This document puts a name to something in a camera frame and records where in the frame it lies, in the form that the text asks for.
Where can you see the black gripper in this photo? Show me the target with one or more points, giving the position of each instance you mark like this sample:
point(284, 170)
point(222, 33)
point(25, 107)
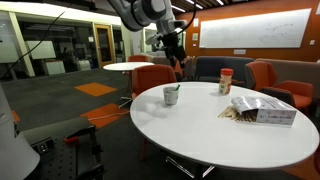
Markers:
point(173, 45)

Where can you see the green capped sharpie marker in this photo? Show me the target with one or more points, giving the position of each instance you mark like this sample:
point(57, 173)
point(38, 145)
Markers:
point(176, 87)

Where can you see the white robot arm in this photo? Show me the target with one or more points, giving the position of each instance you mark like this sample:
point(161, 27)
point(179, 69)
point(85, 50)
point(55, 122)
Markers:
point(140, 13)

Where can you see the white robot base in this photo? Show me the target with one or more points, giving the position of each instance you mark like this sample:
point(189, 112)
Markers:
point(13, 143)

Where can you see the white ceramic mug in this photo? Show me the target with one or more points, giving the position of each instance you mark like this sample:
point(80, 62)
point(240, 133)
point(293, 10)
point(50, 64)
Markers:
point(170, 96)

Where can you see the orange lounge chair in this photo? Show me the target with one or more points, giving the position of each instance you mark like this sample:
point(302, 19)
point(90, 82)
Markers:
point(137, 58)
point(180, 70)

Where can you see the orange upholstered armchair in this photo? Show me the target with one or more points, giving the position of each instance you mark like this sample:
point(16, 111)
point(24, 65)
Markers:
point(151, 78)

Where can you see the dark blue sofa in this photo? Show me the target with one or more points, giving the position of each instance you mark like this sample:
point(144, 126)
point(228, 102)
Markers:
point(220, 65)

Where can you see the bottle with red lid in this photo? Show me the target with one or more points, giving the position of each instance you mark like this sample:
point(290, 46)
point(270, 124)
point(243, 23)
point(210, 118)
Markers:
point(225, 81)

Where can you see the small round white table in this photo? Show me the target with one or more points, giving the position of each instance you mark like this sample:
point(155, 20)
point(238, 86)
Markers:
point(128, 66)

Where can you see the wooden stirrer sticks pile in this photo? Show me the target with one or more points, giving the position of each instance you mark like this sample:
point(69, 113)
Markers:
point(230, 114)

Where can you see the wooden framed door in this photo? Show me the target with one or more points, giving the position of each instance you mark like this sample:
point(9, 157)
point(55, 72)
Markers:
point(104, 45)

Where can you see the white coffee stirrer box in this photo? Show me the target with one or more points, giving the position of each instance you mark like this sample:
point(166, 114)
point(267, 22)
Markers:
point(270, 111)

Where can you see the orange armchair with dark armrest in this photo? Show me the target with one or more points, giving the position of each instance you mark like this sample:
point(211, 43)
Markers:
point(283, 88)

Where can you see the metal table base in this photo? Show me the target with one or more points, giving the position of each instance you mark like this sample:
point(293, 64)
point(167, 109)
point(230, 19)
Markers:
point(186, 168)

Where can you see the white cabinet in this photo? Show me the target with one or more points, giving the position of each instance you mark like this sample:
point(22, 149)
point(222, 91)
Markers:
point(55, 66)

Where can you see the small whiteboard behind glass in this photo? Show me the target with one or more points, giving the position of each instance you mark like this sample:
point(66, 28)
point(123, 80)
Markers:
point(41, 50)

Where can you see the black perforated mounting cart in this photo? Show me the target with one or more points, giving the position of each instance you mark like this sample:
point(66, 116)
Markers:
point(60, 156)

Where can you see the power socket on cart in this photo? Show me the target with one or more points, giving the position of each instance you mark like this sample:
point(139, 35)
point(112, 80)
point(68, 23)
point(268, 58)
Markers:
point(43, 147)

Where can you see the framed wall notice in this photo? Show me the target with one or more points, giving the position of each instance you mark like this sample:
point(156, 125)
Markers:
point(195, 36)

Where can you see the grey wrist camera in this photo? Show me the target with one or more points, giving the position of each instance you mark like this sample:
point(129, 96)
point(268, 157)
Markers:
point(154, 39)

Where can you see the white wall notice paper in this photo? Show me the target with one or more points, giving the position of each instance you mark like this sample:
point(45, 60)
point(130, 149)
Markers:
point(195, 22)

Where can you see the white wall label plate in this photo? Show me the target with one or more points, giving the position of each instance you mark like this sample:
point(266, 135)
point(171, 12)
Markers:
point(239, 51)

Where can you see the large wall whiteboard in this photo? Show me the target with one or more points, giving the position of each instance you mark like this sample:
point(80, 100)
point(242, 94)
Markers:
point(256, 30)

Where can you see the white wall switch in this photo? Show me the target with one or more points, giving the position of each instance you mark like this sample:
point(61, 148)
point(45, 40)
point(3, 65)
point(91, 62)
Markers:
point(312, 42)

